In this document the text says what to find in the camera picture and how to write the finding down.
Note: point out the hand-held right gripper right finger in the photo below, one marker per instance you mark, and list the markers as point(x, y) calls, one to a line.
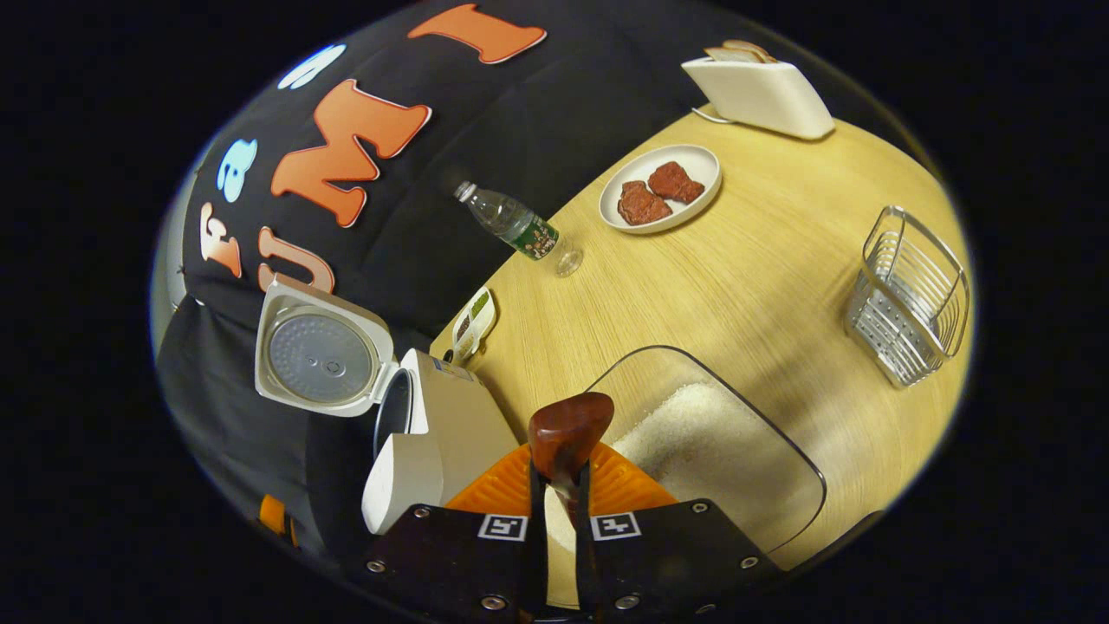
point(676, 559)

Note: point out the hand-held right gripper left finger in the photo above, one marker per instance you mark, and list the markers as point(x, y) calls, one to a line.
point(450, 555)

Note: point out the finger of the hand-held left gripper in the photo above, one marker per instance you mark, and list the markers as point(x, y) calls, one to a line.
point(275, 516)

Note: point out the white uncooked rice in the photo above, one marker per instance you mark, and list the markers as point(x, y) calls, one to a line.
point(719, 451)

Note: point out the white rice cooker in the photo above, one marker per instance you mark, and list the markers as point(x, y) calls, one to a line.
point(450, 425)

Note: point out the brown wooden spoon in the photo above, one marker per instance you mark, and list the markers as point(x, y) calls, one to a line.
point(567, 429)

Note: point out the clear plastic rice container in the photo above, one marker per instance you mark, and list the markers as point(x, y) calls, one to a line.
point(650, 373)

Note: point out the white divided seasoning dish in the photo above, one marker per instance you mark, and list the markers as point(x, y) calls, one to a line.
point(474, 322)

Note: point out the clear plastic water bottle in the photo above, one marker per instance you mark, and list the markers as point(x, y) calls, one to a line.
point(515, 227)

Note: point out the red meat piece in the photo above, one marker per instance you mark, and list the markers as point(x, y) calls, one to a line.
point(676, 182)
point(643, 204)

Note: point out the white round plate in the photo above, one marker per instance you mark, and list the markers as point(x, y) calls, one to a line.
point(693, 160)

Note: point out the black backdrop cloth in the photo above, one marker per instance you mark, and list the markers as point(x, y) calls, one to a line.
point(520, 113)

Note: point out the white toaster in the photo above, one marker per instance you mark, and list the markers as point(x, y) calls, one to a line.
point(762, 95)

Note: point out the bread slices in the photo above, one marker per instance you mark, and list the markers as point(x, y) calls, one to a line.
point(741, 50)

